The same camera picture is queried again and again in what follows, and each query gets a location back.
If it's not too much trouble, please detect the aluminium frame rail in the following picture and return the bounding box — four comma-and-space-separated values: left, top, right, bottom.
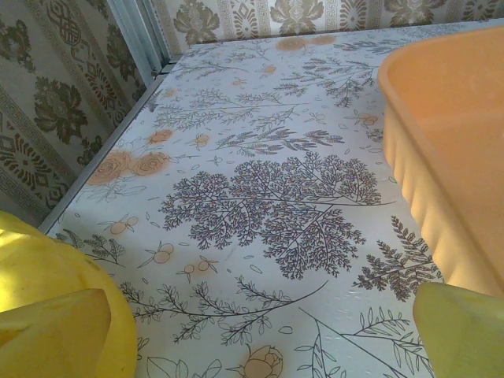
37, 69, 176, 236

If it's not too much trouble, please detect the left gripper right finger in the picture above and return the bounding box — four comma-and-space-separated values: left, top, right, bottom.
415, 281, 504, 378

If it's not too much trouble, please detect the yellow banana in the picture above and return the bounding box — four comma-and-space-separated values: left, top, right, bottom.
0, 209, 139, 378

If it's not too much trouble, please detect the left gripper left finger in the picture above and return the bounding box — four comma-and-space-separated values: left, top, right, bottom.
0, 288, 112, 378

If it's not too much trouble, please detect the orange plastic container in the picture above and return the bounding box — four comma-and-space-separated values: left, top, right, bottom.
376, 26, 504, 299

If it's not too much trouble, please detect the aluminium frame post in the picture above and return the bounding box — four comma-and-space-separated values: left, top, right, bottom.
105, 0, 176, 80

